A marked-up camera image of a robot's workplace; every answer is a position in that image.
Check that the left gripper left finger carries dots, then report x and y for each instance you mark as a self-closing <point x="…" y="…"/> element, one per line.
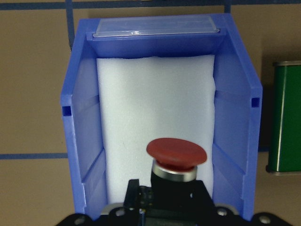
<point x="132" y="197"/>

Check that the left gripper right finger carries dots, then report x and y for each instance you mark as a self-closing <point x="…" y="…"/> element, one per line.
<point x="199" y="196"/>

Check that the left blue plastic bin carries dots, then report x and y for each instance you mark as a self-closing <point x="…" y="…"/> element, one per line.
<point x="237" y="99"/>

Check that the red mushroom push button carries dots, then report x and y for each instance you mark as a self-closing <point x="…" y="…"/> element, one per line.
<point x="167" y="201"/>

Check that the green conveyor belt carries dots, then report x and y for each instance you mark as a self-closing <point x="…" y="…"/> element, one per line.
<point x="285" y="150"/>

